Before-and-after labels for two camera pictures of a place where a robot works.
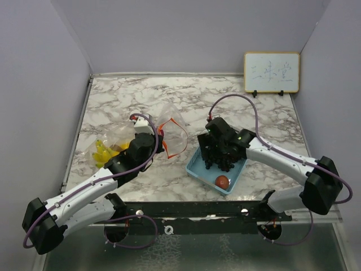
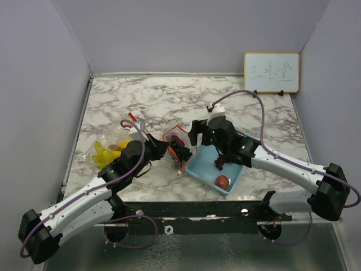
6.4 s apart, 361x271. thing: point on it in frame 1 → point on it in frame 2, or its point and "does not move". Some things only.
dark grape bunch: (224, 164) → (183, 153)
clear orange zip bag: (109, 141) does not move
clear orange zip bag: (173, 126) → (182, 152)
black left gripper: (158, 141) does not move
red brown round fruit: (222, 181) does not move
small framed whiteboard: (271, 72) does not move
